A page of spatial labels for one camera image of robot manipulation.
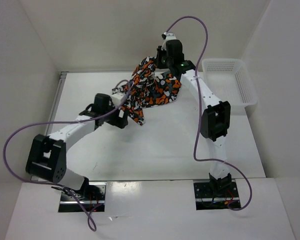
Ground orange black camouflage shorts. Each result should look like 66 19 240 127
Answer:
112 56 182 126

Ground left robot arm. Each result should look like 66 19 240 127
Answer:
25 93 129 200

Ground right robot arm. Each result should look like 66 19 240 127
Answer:
155 39 232 199

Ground white perforated plastic basket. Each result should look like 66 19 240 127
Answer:
201 58 258 114

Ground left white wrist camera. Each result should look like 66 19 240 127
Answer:
110 92 126 106

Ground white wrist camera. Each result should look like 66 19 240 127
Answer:
161 32 177 43
110 92 126 106

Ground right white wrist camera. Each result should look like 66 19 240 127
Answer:
161 32 177 43

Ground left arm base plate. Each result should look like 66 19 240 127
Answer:
58 182 107 213

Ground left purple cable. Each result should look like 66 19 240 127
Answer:
2 79 131 231

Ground purple cable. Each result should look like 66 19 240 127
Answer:
2 79 131 231
164 15 253 212

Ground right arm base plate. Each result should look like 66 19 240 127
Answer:
193 180 241 211

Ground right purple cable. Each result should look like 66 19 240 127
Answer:
164 15 253 212

